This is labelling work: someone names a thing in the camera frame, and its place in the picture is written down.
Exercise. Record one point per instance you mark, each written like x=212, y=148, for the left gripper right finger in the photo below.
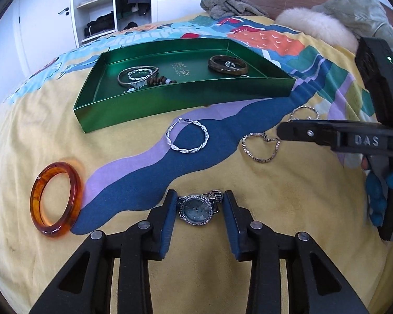
x=315, y=284

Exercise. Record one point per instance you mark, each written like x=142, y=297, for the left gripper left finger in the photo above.
x=83, y=284

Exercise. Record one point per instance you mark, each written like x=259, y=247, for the silver wrist watch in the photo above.
x=199, y=209

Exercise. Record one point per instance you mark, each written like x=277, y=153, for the green jewelry tray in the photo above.
x=103, y=102

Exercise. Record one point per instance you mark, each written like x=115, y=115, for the right hand blue glove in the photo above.
x=376, y=198

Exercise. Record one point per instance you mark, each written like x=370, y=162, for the olive green jacket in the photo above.
x=365, y=18

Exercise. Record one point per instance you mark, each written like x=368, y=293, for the amber orange bangle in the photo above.
x=74, y=203

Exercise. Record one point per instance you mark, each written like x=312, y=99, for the white fluffy pillow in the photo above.
x=320, y=26

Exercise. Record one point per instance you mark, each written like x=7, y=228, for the yellow dinosaur bedspread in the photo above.
x=127, y=168

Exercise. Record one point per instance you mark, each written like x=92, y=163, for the dark brown bangle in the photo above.
x=228, y=65

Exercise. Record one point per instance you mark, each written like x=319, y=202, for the grey crumpled blanket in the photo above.
x=219, y=9

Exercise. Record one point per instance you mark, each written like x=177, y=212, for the thin metal bangle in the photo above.
x=137, y=77

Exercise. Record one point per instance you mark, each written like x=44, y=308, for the black folded clothes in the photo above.
x=102, y=23

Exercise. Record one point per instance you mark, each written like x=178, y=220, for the white door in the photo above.
x=46, y=31

